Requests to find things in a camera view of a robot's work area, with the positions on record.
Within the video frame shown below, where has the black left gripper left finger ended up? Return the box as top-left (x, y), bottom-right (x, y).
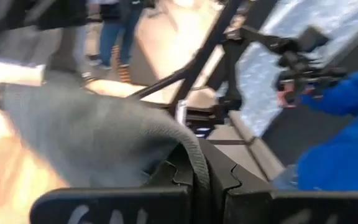
top-left (29, 142), bottom-right (195, 224)

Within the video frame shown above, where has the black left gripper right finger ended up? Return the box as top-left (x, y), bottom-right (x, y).
top-left (197, 138), bottom-right (358, 224)

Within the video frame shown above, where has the dark green baseball cap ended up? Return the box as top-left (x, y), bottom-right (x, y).
top-left (0, 83), bottom-right (226, 224)

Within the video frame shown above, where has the black aluminium rig frame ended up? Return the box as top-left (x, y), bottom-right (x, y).
top-left (129, 0), bottom-right (245, 116)

